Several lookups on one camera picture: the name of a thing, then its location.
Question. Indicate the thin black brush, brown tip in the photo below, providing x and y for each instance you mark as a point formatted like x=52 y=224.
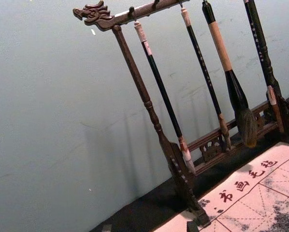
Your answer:
x=202 y=65

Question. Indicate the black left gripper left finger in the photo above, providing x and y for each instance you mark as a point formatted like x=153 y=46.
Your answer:
x=107 y=228

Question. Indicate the black brush with gold lettering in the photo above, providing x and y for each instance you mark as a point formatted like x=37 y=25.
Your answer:
x=255 y=36

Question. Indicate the black brush with white ends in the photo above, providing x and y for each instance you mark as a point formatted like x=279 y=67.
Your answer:
x=159 y=79

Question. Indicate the carved dark wooden brush rack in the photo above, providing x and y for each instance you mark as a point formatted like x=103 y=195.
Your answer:
x=132 y=72

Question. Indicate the white gridded calligraphy felt mat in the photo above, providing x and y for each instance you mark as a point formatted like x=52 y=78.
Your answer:
x=260 y=200

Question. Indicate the black table cloth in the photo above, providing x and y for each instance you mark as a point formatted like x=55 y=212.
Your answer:
x=149 y=205

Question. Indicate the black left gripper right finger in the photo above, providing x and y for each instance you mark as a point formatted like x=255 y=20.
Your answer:
x=192 y=227

